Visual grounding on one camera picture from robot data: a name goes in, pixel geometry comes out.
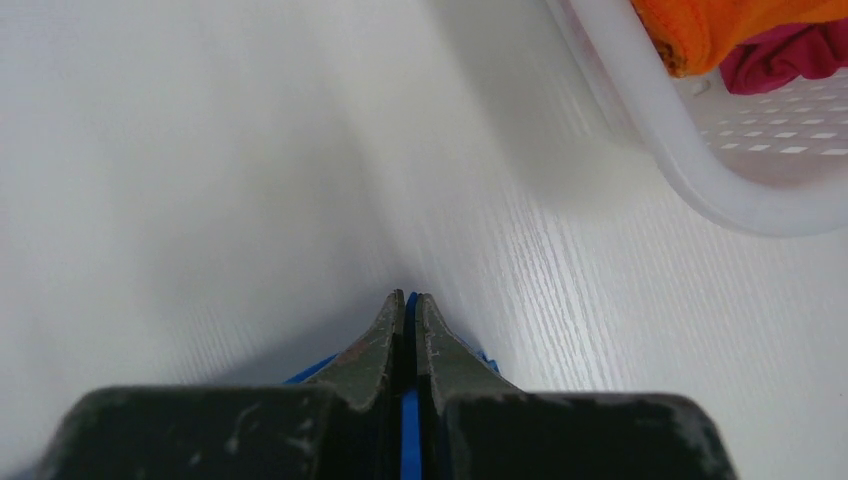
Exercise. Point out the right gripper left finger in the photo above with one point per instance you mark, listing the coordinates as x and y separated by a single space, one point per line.
188 432

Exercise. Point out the white plastic basket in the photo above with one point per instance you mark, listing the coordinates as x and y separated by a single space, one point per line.
773 164

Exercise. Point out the magenta t shirt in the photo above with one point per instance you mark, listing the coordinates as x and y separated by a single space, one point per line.
773 59

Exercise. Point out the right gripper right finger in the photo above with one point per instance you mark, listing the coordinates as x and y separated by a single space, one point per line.
475 424

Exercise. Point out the orange t shirt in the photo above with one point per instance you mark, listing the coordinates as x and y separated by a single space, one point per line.
693 36

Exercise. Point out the blue t shirt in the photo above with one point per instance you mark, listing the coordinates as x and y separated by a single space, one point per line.
411 430

